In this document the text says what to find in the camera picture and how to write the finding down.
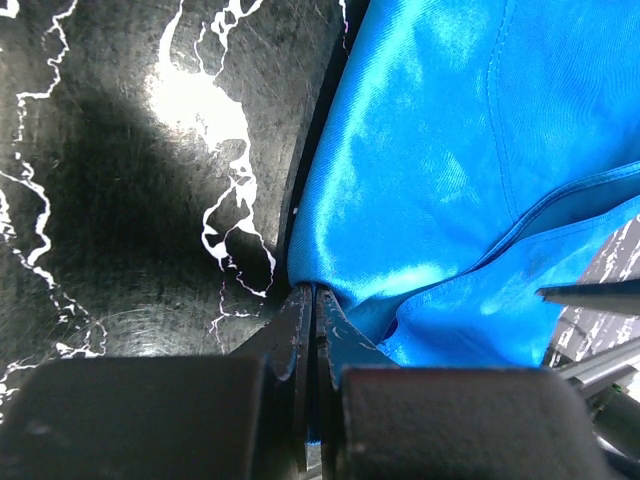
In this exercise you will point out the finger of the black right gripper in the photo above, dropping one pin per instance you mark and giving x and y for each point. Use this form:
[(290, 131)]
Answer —
[(620, 298)]

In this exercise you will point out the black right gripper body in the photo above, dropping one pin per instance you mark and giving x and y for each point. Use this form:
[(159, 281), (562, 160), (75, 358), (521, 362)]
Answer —
[(600, 381)]

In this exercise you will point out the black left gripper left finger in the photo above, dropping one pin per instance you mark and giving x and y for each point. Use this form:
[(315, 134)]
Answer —
[(238, 416)]

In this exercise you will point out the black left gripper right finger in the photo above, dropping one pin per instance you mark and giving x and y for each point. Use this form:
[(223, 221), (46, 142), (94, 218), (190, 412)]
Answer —
[(381, 421)]

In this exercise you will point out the bright blue napkin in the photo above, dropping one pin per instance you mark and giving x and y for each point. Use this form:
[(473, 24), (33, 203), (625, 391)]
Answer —
[(474, 152)]

